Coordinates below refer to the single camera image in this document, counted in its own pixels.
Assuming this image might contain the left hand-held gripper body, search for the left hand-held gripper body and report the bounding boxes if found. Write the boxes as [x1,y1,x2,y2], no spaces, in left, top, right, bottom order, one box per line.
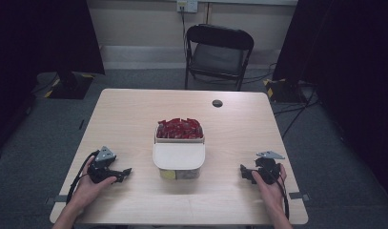
[86,145,118,185]

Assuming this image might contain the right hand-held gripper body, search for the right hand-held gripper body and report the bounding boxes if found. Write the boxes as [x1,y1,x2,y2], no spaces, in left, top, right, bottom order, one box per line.
[254,150,286,186]

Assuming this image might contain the clear plastic storage box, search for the clear plastic storage box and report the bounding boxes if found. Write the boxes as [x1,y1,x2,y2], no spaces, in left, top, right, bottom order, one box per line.
[152,122,206,181]

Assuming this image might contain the person's left hand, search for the person's left hand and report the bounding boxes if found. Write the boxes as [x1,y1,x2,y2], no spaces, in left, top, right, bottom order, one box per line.
[69,156,118,213]

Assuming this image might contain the person's right hand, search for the person's right hand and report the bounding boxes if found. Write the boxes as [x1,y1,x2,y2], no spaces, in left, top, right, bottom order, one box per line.
[252,163,288,212]

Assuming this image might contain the grey tape strip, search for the grey tape strip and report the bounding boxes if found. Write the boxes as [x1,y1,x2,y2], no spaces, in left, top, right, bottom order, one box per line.
[44,194,70,206]
[288,191,311,202]

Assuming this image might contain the pale box lid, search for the pale box lid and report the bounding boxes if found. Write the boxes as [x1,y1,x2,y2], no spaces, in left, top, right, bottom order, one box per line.
[152,141,206,171]

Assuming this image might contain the black stand base yellow tape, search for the black stand base yellow tape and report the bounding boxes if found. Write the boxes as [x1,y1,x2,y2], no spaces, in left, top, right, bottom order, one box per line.
[262,77,305,104]
[44,72,95,100]

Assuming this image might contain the black folding chair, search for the black folding chair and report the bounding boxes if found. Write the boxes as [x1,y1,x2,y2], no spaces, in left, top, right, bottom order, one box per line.
[183,24,255,92]

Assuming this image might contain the black curtain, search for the black curtain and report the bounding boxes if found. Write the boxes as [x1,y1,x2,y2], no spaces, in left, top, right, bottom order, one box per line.
[0,0,106,160]
[272,0,388,204]

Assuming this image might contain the left hand-held gripper cable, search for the left hand-held gripper cable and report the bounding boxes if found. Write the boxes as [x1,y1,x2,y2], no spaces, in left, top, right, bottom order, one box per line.
[65,150,101,205]

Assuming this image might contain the hand-held gripper cable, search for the hand-held gripper cable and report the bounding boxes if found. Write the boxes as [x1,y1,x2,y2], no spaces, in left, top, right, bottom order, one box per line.
[265,170,291,221]
[65,150,101,205]

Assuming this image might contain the right hand-held gripper cable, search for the right hand-held gripper cable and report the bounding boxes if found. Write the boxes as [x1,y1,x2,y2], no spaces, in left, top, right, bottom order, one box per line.
[265,170,291,221]

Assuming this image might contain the black floor cables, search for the black floor cables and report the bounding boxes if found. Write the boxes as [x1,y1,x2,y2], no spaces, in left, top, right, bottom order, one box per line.
[245,62,321,139]

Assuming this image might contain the black cable from wall socket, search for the black cable from wall socket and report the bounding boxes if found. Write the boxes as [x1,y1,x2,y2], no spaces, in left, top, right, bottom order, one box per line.
[180,7,190,58]

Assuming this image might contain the white wall socket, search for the white wall socket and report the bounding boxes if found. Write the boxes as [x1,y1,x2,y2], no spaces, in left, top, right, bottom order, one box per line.
[176,0,199,13]

